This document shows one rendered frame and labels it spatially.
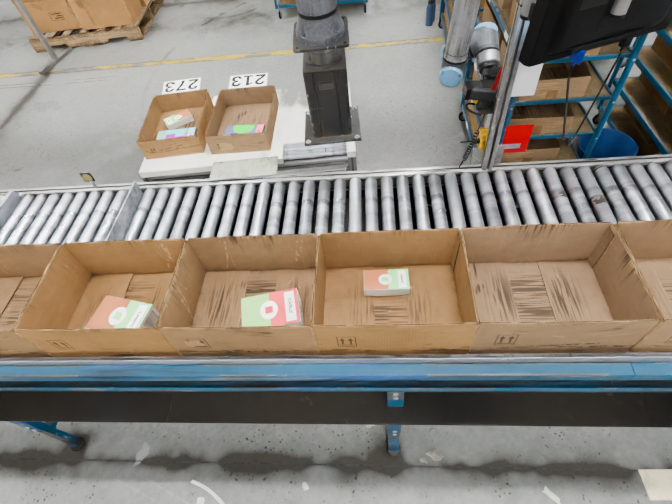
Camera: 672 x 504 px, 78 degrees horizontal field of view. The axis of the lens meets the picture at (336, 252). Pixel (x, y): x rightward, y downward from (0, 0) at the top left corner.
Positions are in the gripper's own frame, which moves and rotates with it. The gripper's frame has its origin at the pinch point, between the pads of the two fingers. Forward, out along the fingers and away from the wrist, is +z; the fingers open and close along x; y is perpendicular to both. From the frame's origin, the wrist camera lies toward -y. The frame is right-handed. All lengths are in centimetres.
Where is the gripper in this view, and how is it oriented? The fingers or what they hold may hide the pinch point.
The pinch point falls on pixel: (493, 113)
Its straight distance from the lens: 175.4
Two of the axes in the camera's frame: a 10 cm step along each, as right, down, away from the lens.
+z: 0.2, 9.9, -1.3
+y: 1.1, 1.3, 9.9
